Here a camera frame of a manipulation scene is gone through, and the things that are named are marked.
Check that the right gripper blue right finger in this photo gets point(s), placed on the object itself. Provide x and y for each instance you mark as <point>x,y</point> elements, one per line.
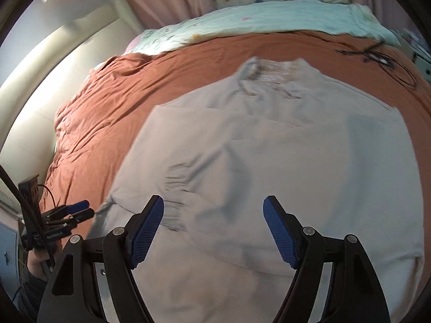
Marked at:
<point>303,249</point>

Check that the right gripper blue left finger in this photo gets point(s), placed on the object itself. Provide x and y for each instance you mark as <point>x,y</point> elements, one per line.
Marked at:
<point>123,249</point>

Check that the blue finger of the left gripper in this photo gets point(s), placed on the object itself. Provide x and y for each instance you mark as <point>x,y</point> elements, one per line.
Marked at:
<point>81,216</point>
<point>77,207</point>

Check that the light grey beige jacket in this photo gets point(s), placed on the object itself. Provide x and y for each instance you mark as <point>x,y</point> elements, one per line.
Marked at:
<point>337,158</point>

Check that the rust orange bed cover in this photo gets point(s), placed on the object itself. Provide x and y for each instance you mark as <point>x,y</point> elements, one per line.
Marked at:
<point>97,126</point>

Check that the cream padded headboard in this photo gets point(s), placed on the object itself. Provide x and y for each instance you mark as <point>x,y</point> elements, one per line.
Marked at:
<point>49,76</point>

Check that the mint green blanket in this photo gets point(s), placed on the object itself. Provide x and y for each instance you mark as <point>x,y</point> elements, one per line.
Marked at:
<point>266,18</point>

